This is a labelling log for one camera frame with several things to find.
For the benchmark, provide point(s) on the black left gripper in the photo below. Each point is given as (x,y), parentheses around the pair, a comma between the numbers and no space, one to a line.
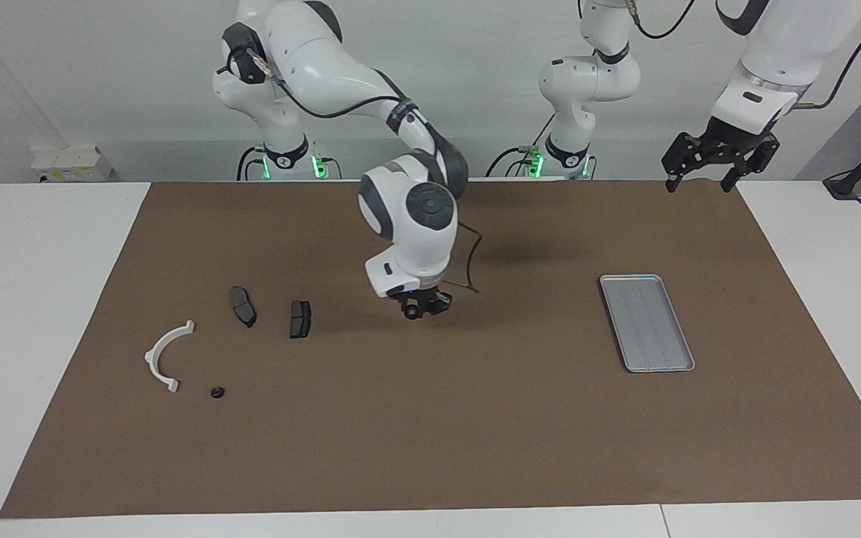
(729,142)

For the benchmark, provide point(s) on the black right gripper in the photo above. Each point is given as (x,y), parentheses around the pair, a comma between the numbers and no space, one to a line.
(427,295)

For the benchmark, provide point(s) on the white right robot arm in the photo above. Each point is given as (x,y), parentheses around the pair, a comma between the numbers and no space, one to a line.
(412,224)

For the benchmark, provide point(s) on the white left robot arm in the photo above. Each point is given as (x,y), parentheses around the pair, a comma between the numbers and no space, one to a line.
(587,78)

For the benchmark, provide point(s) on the silver metal tray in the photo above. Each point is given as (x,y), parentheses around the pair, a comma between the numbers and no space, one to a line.
(647,325)

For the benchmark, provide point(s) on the rectangular dark grey brake pad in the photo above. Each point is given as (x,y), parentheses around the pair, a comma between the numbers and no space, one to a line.
(300,320)

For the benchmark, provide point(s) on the brown table mat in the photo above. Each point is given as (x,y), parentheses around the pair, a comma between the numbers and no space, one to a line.
(430,433)

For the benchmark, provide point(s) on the elongated dark grey brake pad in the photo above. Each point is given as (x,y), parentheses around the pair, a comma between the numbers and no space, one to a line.
(244,306)

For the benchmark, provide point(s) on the white curved plastic bracket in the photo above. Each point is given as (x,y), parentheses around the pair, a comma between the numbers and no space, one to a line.
(155,359)

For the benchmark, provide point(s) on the white wall socket box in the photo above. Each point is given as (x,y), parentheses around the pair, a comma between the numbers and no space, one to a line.
(72,164)

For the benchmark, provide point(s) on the white wall conduit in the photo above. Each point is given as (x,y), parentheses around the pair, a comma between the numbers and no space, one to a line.
(12,75)

